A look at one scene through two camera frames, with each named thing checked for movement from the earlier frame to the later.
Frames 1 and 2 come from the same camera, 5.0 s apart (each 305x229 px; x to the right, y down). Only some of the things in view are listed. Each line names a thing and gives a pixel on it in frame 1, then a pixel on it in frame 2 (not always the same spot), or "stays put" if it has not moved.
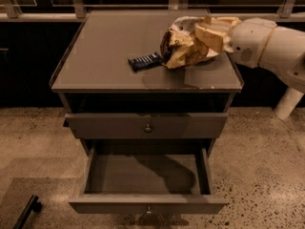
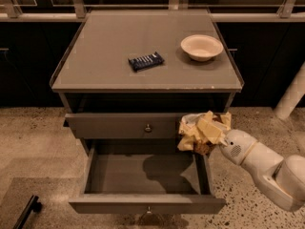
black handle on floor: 31,205 stays put
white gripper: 249,41 → 236,146
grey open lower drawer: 148,179 stays put
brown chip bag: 180,47 → 190,136
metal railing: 10,10 stays put
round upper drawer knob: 148,129 stays put
